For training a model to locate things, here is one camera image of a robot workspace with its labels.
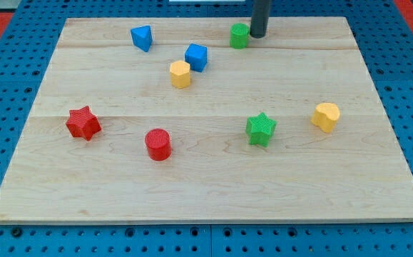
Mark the green star block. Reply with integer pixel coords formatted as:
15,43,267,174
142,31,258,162
245,112,277,147

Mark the blue triangle block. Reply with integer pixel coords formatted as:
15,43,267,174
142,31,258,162
131,25,153,52

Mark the red star block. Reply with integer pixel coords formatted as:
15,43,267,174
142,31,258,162
66,106,101,141

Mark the red cylinder block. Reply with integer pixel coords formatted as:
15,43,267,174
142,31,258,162
145,128,171,161

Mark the yellow hexagon block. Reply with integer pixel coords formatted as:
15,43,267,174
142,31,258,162
169,60,190,89

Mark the light wooden board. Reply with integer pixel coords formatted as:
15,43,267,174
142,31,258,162
0,16,413,225

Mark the blue cube block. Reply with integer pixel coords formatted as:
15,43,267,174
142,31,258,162
184,44,208,72

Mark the green cylinder block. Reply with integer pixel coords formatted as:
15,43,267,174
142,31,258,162
230,23,250,49

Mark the yellow heart block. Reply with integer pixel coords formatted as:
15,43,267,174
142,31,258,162
310,102,341,133

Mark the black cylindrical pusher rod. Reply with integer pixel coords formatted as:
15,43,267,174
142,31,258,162
250,0,272,39

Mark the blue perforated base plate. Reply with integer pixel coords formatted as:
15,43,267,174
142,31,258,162
0,0,413,256

